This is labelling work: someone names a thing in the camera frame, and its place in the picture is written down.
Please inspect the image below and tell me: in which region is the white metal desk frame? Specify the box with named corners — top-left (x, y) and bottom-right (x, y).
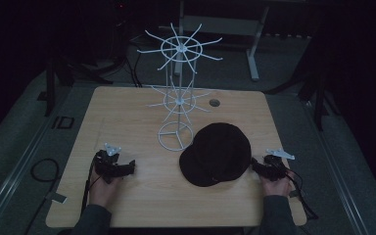
top-left (173, 0), bottom-right (270, 82)

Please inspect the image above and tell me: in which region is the person's right hand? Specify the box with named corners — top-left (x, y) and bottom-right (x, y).
top-left (260, 169), bottom-right (297, 199)

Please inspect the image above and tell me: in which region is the white wire display rack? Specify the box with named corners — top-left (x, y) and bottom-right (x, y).
top-left (136, 23), bottom-right (224, 153)

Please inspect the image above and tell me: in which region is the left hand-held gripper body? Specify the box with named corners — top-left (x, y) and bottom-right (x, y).
top-left (93, 142), bottom-right (129, 184)

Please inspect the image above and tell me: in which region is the black cap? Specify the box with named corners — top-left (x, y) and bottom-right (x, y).
top-left (178, 121), bottom-right (253, 188)

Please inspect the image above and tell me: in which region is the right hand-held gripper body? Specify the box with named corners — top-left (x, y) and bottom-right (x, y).
top-left (258, 148), bottom-right (296, 182)

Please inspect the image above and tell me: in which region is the person's left hand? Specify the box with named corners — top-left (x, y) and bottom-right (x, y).
top-left (88, 169), bottom-right (123, 209)

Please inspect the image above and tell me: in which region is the black stand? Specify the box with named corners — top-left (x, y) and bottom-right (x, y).
top-left (263, 65), bottom-right (342, 132)
top-left (37, 57), bottom-right (114, 118)

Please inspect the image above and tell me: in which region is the black floor cable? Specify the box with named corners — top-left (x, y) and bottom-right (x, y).
top-left (23, 158), bottom-right (61, 235)

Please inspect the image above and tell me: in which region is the black rectangular floor bracket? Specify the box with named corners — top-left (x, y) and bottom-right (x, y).
top-left (51, 116), bottom-right (75, 130)

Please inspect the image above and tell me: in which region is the grey tape strip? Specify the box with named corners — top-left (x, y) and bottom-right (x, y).
top-left (45, 191), bottom-right (69, 205)

